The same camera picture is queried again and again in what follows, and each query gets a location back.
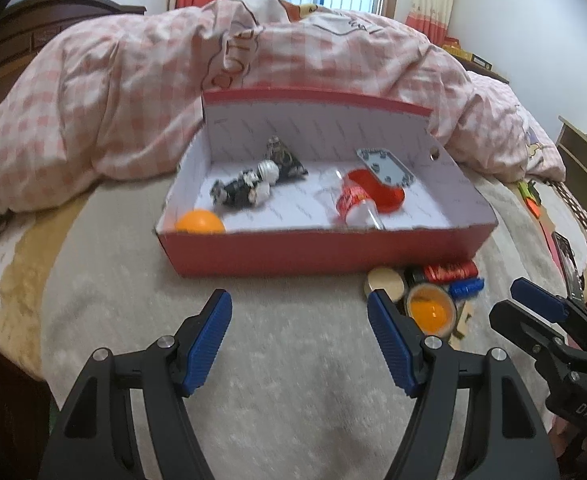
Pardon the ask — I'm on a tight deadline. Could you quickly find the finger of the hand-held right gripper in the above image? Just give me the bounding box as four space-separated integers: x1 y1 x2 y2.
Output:
488 300 581 378
511 277 587 346

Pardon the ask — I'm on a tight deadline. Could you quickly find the dark wooden headboard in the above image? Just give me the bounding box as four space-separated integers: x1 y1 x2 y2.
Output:
0 0 146 116

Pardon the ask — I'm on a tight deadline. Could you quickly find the round wooden disc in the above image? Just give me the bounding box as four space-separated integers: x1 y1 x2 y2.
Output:
363 267 408 303

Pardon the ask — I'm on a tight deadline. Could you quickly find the black white toy robot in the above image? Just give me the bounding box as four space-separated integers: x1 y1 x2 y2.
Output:
209 158 280 211

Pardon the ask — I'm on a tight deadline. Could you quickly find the orange plastic funnel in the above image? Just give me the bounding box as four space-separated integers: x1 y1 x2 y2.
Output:
346 169 407 213

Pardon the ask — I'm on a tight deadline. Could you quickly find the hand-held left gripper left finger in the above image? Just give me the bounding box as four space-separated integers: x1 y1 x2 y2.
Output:
38 288 234 480

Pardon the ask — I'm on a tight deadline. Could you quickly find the dark patterned beanbag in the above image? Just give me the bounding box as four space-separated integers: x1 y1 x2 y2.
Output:
264 136 309 181

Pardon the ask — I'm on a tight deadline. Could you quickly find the red cardboard box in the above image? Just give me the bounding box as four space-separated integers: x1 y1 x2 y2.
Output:
154 87 499 278

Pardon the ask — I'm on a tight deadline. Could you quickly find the pink checked quilt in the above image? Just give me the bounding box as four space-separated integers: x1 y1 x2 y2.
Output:
0 0 567 216

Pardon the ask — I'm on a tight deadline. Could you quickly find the black flat case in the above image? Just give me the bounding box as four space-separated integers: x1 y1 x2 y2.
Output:
551 231 587 301

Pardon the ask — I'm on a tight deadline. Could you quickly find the light wooden shelf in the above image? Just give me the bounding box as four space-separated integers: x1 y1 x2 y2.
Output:
556 115 587 183

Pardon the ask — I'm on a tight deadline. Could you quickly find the wooden puzzle piece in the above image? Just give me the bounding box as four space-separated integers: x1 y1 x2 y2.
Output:
446 300 479 351

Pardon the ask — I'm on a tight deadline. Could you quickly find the dark side table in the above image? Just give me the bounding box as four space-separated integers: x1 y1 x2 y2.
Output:
441 37 511 86

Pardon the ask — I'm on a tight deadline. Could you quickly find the green orange toy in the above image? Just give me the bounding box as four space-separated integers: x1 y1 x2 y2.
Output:
516 180 541 216

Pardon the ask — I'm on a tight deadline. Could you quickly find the black tape roll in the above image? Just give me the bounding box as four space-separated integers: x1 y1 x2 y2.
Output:
404 284 459 338

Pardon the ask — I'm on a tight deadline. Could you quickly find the blue ribbed cylinder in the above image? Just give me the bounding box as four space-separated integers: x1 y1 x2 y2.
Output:
447 277 485 300

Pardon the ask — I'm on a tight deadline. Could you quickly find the orange plastic ball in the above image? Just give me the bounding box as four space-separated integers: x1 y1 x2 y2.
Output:
174 209 226 233

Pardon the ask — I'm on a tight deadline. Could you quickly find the red patterned cylinder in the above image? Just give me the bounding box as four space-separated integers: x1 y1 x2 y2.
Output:
406 260 479 285

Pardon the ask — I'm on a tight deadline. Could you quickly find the clear red-label plastic bottle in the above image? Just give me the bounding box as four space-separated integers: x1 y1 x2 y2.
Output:
318 169 387 231

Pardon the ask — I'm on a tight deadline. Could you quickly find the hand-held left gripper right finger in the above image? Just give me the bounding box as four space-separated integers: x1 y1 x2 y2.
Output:
367 287 559 480

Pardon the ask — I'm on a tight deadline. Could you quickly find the grey plate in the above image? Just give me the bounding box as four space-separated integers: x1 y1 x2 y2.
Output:
355 147 415 190

